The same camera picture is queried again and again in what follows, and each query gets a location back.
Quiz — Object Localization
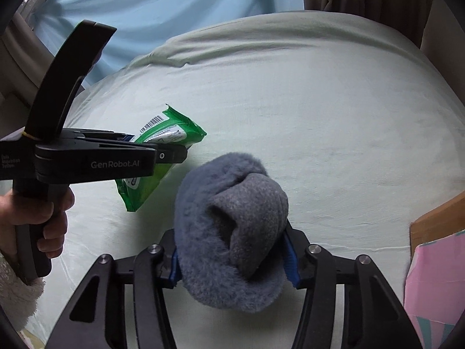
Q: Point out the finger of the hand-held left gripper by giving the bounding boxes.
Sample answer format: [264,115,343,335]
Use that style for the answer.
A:
[61,128,133,144]
[154,145,189,165]

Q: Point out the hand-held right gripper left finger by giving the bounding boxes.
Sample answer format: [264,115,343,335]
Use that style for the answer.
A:
[45,229,182,349]

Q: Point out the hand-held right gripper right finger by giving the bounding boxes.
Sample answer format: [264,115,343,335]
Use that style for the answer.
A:
[281,223,424,349]

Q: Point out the green wet wipes packet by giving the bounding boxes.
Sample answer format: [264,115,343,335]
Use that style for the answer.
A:
[115,104,208,212]

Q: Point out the grey fuzzy sock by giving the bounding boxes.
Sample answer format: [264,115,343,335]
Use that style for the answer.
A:
[174,152,290,313]

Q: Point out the cardboard box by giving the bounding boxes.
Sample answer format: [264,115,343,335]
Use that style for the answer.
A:
[404,191,465,349]

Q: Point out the person's left forearm white sleeve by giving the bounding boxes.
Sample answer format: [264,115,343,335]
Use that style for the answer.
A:
[0,251,46,331]

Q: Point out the person's left hand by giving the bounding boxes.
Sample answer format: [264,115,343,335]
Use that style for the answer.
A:
[0,185,76,260]

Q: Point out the light blue hanging cloth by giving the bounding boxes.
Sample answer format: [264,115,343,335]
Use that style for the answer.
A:
[27,0,305,90]

